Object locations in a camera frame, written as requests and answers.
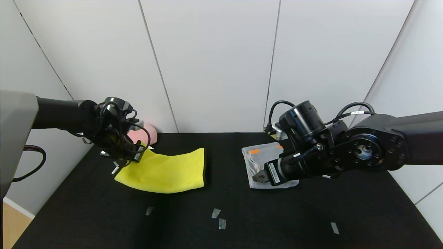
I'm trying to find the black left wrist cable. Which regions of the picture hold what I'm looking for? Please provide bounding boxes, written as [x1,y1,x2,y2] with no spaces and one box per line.
[67,97,152,170]

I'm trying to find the dark left arm base cable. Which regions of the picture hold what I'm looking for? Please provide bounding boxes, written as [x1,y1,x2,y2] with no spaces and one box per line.
[12,145,47,182]

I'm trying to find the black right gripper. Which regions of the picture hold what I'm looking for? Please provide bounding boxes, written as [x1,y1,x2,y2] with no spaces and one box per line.
[252,155,304,186]

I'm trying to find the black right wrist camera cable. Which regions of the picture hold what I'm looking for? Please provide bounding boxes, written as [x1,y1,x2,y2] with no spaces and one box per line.
[265,100,295,133]

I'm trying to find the black tagged right arm cable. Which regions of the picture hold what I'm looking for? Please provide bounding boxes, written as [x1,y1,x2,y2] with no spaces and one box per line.
[325,102,377,126]

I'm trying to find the grey towel with orange pattern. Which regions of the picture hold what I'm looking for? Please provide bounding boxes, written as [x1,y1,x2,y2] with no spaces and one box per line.
[242,142,300,189]

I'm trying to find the black fabric table cover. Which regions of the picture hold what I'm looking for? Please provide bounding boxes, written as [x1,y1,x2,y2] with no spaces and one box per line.
[12,132,443,249]

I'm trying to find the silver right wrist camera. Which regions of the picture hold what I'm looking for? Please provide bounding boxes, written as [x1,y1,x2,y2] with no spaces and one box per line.
[269,123,288,140]

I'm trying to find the yellow towel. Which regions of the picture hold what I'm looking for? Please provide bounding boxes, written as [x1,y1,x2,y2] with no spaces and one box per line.
[114,144,207,194]

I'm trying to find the pink plush peach toy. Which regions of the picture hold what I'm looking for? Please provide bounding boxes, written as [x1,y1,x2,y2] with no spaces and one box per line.
[127,121,158,146]

